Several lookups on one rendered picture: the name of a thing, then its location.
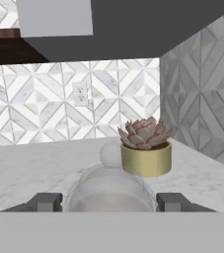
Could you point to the dark wooden shelf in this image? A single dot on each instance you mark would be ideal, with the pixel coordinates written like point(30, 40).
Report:
point(8, 46)

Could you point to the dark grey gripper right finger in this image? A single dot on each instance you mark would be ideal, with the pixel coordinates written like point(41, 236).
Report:
point(168, 201)

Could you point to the succulent in yellow pot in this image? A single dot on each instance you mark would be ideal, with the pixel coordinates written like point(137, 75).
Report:
point(146, 149)

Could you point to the grey wall cabinet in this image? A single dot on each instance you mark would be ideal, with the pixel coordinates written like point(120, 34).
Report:
point(139, 29)

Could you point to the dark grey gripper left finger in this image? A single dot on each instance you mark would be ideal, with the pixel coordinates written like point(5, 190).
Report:
point(46, 201)

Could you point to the light grey cabinet door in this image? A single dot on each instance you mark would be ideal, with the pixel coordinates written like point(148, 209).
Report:
point(55, 17)

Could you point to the white wall socket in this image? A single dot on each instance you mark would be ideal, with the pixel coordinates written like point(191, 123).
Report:
point(80, 94)

